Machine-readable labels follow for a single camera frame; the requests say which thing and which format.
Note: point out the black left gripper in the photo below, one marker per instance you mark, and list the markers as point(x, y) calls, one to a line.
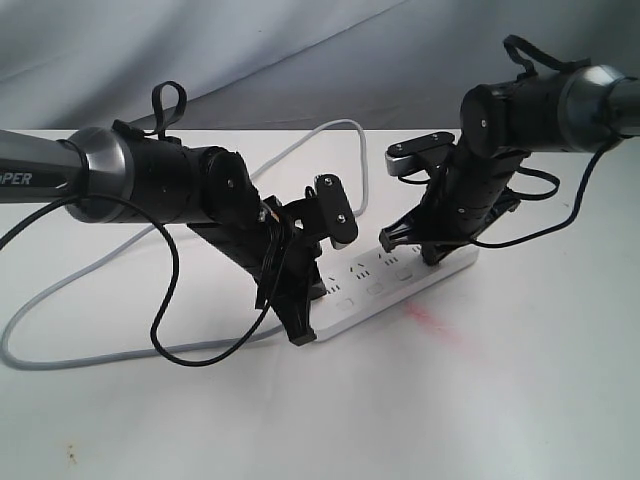
point(274, 254)

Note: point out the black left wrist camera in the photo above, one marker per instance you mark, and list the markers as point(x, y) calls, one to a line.
point(328, 214)

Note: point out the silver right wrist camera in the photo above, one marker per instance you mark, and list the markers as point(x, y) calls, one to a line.
point(425, 153)

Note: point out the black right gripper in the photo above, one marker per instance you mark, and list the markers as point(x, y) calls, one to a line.
point(469, 195)

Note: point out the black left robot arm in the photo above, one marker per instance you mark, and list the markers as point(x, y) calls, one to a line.
point(121, 176)

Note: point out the white five-socket power strip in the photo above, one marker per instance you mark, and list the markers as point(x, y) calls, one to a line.
point(376, 281)

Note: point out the grey backdrop cloth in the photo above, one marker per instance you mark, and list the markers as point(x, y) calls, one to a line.
point(284, 64)

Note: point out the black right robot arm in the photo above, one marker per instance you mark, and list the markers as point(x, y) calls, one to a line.
point(589, 110)

